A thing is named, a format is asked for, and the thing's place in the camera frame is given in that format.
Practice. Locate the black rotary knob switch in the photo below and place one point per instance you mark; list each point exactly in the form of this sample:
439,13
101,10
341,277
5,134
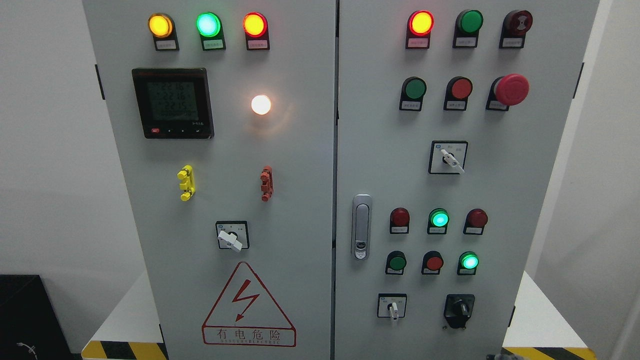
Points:
458,310

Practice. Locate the red terminal connector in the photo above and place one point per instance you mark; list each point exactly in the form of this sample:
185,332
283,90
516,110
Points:
267,185

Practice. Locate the dark red indicator light left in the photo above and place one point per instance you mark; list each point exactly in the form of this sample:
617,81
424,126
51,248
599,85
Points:
399,221

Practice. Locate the white glowing lamp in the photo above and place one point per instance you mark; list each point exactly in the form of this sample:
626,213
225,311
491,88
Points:
261,104

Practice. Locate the green push button lower left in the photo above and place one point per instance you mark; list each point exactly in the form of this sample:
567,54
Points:
395,263

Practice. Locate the green push button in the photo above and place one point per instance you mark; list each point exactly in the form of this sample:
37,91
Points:
467,27
395,263

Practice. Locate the grey left cabinet door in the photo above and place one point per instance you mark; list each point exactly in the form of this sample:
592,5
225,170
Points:
291,234

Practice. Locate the grey cabinet door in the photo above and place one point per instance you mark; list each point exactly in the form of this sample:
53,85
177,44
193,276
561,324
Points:
291,234
385,153

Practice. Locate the green lit indicator middle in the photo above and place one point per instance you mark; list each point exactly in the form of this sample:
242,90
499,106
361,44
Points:
438,222

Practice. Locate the green push button second row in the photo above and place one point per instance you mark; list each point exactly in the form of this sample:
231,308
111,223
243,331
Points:
412,93

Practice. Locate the yellow terminal connector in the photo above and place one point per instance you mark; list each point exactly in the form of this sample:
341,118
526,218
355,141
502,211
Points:
187,185

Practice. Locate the red push button lower middle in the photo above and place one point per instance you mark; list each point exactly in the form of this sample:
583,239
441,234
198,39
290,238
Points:
432,263

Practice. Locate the grey right cabinet door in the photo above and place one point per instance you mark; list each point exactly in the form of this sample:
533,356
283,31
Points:
385,153

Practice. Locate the red electric hazard warning sticker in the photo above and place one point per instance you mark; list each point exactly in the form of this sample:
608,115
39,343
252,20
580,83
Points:
246,314

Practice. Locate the red indicator light right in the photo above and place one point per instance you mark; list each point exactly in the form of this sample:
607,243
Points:
475,222

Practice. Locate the black digital power meter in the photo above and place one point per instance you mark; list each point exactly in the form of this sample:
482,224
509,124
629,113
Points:
174,103

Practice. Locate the red push button second row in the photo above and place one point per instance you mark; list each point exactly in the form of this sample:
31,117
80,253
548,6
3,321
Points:
457,93

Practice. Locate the orange-red indicator light left door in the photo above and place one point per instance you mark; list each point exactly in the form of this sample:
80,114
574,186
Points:
256,31

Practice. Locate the green illuminated button lower right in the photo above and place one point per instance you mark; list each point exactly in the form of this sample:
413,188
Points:
467,264

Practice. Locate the red lit indicator right door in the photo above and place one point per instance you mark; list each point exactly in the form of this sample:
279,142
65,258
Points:
418,30

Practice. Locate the green lit indicator light top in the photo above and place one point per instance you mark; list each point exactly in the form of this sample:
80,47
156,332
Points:
211,31

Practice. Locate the red emergency stop mushroom button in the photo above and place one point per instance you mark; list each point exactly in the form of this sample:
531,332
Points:
506,91

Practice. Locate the green push button top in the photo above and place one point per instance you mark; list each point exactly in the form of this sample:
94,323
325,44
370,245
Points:
467,27

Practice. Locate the yellow indicator light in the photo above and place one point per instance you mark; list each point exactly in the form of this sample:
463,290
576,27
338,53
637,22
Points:
162,28

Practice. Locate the dark red buzzer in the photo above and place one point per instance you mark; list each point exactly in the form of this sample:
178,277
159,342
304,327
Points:
515,26

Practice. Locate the white platform with hazard stripes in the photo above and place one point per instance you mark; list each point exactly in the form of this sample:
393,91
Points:
537,330

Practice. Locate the black box lower left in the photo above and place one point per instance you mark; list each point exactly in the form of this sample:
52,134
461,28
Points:
29,328

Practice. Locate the silver door lock handle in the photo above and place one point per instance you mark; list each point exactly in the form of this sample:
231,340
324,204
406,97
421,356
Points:
360,230

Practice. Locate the white selector switch left door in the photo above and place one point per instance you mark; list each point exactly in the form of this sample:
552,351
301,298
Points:
233,235

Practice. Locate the white selector switch upper right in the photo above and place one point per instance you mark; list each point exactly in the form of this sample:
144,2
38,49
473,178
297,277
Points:
447,157

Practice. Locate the white selector switch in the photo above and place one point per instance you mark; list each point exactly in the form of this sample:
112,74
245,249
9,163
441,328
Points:
447,157
391,306

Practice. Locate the white selector switch lower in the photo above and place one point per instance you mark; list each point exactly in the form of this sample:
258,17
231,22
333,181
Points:
391,306

